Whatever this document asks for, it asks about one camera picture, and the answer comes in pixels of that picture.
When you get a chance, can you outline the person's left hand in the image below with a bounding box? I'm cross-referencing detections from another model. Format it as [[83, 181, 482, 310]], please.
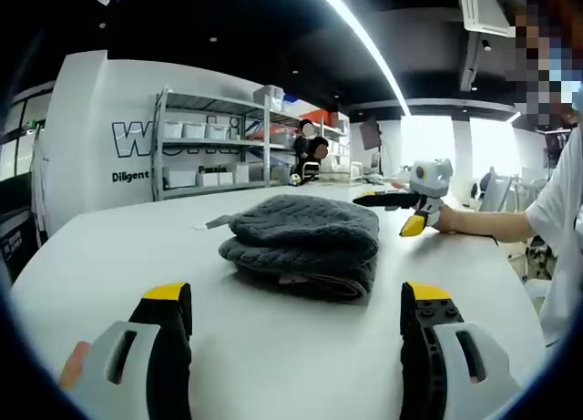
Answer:
[[57, 341, 94, 392]]

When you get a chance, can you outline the ceiling air conditioner unit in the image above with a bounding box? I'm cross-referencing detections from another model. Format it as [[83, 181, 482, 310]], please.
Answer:
[[455, 0, 525, 35]]

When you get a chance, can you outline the long ceiling light strip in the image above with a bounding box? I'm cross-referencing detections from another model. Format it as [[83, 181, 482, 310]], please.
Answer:
[[307, 0, 413, 117]]

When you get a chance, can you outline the person's right hand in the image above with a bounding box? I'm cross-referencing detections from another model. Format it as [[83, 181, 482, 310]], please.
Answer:
[[430, 203, 462, 235]]

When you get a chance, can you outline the white office chair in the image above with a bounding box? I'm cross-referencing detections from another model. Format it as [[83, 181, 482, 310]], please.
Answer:
[[476, 172, 518, 213]]

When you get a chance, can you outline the person in white shirt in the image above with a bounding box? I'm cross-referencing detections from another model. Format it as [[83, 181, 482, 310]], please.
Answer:
[[526, 118, 583, 348]]

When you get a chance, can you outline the grey towel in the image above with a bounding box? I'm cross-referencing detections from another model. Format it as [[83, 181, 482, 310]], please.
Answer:
[[218, 193, 382, 305]]

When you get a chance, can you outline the grey metal shelving rack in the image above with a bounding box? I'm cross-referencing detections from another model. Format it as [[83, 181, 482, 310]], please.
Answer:
[[151, 86, 353, 203]]

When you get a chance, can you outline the group of white storage boxes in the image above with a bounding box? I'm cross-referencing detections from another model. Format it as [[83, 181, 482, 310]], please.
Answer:
[[161, 84, 302, 189]]

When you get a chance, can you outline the black monitor screen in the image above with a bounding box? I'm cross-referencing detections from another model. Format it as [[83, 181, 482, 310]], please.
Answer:
[[358, 116, 383, 153]]

